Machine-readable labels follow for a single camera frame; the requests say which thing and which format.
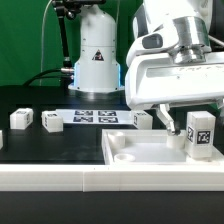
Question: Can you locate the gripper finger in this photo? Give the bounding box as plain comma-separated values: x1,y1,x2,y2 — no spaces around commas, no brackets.
217,98,224,121
156,104,180,136

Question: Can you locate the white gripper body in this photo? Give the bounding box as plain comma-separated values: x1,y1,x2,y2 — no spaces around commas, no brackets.
125,16,224,109

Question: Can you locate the white square tabletop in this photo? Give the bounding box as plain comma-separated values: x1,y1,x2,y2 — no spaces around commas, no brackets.
101,129,224,165

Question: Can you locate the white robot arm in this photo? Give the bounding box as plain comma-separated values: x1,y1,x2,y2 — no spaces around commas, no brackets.
71,0,224,135

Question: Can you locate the fiducial tag sheet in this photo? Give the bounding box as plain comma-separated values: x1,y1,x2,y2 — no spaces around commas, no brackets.
56,109,132,125

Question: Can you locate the white U-shaped obstacle fence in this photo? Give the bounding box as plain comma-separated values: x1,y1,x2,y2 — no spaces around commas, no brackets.
0,164,224,192

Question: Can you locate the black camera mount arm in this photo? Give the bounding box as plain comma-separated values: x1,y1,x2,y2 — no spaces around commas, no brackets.
52,0,106,68

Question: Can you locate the black cable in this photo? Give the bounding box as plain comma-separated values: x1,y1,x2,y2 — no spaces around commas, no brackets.
22,67,75,87

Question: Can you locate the white cable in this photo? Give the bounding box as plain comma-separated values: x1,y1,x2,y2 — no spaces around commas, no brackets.
39,0,54,87

